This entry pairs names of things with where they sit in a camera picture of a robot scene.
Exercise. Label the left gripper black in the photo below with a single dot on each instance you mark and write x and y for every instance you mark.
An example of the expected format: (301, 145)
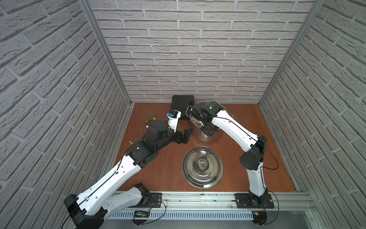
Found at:
(177, 137)

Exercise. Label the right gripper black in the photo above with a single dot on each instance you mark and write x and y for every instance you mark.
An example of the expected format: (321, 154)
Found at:
(208, 133)

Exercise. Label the stainless steel pot lid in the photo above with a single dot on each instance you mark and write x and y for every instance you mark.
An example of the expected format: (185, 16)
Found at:
(202, 168)

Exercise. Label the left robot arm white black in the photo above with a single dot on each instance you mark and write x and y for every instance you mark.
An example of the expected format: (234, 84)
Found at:
(89, 209)

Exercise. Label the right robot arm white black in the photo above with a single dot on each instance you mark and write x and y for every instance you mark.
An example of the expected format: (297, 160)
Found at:
(254, 148)

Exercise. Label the stainless steel stock pot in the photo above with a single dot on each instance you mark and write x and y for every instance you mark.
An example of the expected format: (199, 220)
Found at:
(214, 133)

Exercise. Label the black plastic tool case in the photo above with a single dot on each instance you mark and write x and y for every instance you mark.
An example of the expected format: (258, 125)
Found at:
(181, 103)

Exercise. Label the green plastic tap fitting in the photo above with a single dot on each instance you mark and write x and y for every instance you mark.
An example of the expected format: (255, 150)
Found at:
(151, 118)

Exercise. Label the small green circuit board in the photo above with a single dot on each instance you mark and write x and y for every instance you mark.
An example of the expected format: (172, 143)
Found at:
(141, 214)

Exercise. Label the white ventilation grille strip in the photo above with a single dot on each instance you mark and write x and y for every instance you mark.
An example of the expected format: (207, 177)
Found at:
(187, 215)

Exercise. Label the right black connector board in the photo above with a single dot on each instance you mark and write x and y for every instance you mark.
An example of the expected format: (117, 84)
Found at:
(259, 217)

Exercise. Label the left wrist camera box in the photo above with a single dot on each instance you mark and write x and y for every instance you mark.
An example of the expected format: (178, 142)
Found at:
(173, 118)

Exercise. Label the aluminium front rail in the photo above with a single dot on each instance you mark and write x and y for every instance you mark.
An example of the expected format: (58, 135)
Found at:
(285, 201)

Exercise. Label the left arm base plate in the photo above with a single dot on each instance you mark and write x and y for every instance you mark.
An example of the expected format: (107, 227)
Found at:
(153, 200)

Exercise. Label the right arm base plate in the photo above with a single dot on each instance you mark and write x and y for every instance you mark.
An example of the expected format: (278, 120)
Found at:
(251, 201)

